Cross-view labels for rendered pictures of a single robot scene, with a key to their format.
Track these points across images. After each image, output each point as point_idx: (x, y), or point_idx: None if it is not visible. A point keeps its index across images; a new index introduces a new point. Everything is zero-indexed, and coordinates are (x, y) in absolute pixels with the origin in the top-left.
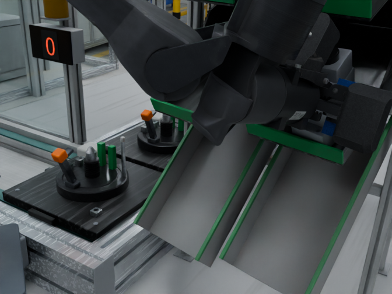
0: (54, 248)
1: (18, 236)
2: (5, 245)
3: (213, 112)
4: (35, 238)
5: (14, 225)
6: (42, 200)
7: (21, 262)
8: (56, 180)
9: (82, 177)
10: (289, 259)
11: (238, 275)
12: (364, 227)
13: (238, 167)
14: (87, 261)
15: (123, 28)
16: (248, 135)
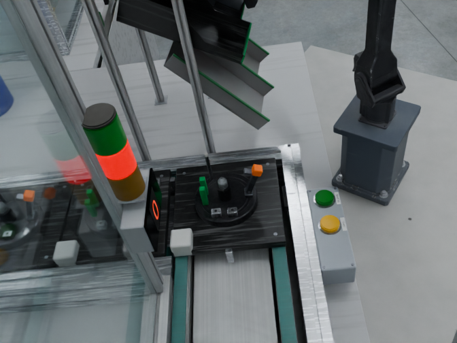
0: (301, 168)
1: (339, 117)
2: (349, 115)
3: None
4: (302, 183)
5: (335, 125)
6: (272, 208)
7: (350, 103)
8: (251, 207)
9: (234, 198)
10: (245, 64)
11: (215, 141)
12: (120, 116)
13: (215, 71)
14: (295, 149)
15: None
16: (196, 62)
